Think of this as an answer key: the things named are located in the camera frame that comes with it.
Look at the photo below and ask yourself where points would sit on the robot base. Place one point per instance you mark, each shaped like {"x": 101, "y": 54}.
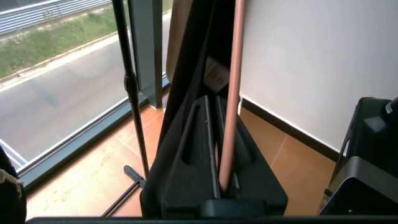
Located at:
{"x": 367, "y": 174}

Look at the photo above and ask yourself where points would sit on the window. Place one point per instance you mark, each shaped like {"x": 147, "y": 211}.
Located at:
{"x": 146, "y": 46}

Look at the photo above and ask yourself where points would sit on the black clothes rack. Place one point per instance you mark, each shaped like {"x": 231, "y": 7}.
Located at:
{"x": 132, "y": 87}

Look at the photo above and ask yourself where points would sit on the pink clothes hanger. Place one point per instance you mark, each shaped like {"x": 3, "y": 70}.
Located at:
{"x": 234, "y": 77}

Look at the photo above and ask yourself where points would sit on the brown curtain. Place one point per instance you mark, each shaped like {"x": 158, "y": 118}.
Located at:
{"x": 178, "y": 37}

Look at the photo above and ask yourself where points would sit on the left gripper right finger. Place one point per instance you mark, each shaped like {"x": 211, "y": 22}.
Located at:
{"x": 264, "y": 193}

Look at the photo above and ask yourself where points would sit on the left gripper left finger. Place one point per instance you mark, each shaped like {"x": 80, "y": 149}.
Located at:
{"x": 189, "y": 186}

